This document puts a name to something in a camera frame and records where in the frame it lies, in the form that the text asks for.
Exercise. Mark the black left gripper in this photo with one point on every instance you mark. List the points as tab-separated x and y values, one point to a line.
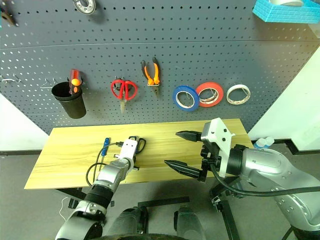
136	152

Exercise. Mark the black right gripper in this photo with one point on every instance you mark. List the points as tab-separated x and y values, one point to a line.
208	160

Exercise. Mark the blue tape roll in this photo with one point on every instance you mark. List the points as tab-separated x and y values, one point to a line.
174	98

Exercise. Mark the orange needle-nose pliers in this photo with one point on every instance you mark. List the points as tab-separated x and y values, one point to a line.
150	77

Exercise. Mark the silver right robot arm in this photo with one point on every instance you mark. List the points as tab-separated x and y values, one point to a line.
262	162

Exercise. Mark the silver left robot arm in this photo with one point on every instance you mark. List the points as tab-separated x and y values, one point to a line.
107	175

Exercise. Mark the red tape roll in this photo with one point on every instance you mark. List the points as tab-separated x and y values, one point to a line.
210	84

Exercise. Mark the white tape roll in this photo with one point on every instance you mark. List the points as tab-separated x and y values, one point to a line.
237	86

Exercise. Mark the dark grey metal pegboard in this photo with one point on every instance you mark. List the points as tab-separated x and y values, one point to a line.
175	50

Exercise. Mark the small black floor block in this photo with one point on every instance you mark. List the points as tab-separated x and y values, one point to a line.
112	203

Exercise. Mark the dark grey rounded shape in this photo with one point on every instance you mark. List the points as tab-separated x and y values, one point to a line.
130	222
188	221

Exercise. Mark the clear plastic water bottle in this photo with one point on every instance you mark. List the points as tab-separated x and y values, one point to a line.
259	144
269	141

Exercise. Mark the black plastic cup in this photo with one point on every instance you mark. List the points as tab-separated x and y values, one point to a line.
72	107

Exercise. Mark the silver round metal disc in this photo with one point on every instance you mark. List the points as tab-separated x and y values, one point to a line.
77	6

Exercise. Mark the cyan brick-patterned box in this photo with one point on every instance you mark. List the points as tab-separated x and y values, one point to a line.
282	13

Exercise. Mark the wide white roll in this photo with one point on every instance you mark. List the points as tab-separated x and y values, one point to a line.
287	3

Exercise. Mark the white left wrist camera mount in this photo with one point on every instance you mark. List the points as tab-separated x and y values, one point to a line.
128	148

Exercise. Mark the black metal table frame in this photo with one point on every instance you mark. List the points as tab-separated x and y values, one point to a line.
227	215

